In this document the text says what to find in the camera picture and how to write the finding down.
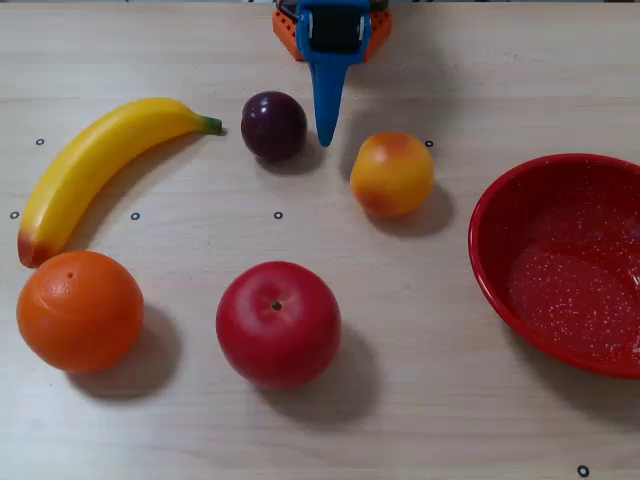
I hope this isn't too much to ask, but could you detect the orange fruit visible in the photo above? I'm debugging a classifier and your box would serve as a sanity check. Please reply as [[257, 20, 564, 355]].
[[16, 250, 146, 374]]

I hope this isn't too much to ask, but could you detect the red speckled bowl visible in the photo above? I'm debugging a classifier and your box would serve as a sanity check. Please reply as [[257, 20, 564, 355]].
[[468, 153, 640, 380]]

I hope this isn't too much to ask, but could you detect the red apple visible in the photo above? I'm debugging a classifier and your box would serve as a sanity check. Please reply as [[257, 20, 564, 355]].
[[215, 260, 343, 391]]

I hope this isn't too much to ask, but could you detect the yellow orange peach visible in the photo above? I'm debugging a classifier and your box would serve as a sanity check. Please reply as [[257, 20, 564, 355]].
[[349, 131, 435, 219]]

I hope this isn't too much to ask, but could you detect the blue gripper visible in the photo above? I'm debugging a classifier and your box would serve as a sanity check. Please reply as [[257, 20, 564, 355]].
[[296, 0, 374, 148]]

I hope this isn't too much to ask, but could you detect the yellow banana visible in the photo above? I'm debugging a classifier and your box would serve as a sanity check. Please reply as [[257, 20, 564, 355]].
[[17, 97, 224, 270]]

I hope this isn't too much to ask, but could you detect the dark purple plum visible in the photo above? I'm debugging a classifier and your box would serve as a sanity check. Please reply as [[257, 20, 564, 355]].
[[240, 90, 309, 164]]

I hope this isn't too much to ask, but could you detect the orange robot base mount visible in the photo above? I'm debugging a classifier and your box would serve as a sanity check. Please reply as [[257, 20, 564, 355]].
[[272, 8, 394, 63]]

